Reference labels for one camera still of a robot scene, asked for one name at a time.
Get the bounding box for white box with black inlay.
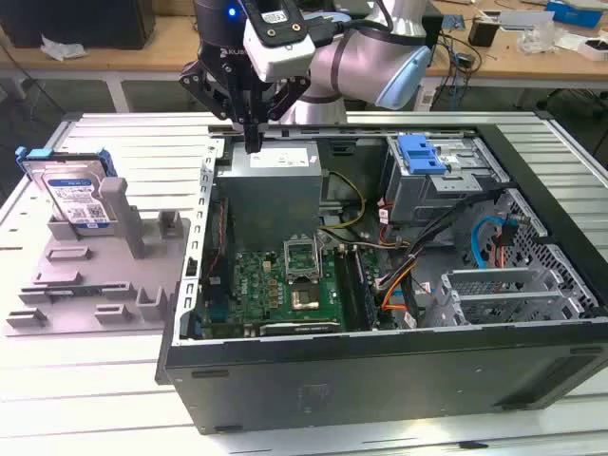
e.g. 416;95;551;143
555;32;608;63

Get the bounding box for wooden desk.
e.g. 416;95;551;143
0;0;608;115

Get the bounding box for green RAM stick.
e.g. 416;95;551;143
351;245;380;330
45;286;110;296

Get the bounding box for hard disk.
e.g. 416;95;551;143
14;145;125;237

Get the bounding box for blue cardboard box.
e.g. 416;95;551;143
543;0;605;28

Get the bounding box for black cable bundle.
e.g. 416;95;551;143
377;187;512;329

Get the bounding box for blue data wire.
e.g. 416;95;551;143
469;213;507;272

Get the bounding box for small black cube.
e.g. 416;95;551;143
467;15;501;48

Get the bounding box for grey metal disk bay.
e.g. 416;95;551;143
439;267;588;329

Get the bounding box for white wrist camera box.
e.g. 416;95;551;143
241;0;317;83

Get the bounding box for grey parts rack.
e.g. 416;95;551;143
4;178;194;338

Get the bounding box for CPU socket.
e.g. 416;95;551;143
288;278;323;314

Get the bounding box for black graphics card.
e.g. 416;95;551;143
241;318;342;339

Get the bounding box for black case fan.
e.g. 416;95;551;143
207;197;234;289

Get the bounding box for metal socket cover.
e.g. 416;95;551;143
282;234;325;282

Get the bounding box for black PC case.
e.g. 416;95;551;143
155;122;608;436

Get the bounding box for grey optical drive cage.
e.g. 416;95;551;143
383;134;512;229

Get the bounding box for green motherboard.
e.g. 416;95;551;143
201;241;381;339

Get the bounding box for black RAM slot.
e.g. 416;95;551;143
340;245;363;332
334;245;354;332

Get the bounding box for yellow wire bundle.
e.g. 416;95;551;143
318;170;367;235

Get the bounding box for grey flat box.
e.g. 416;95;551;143
498;9;556;32

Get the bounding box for black computer tower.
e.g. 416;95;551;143
0;0;158;51

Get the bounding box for clear plastic bags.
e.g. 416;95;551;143
516;21;560;54

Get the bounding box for blue plastic latch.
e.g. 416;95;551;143
398;135;450;176

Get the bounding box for orange flat wire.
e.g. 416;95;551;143
378;263;419;315

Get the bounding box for grey power supply unit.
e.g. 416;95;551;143
216;142;325;251

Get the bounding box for multicolour power wire with connector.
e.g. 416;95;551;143
490;220;520;271

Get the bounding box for white crumpled paper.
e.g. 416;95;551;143
40;33;89;63

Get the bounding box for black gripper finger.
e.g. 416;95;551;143
178;60;256;154
253;75;314;154

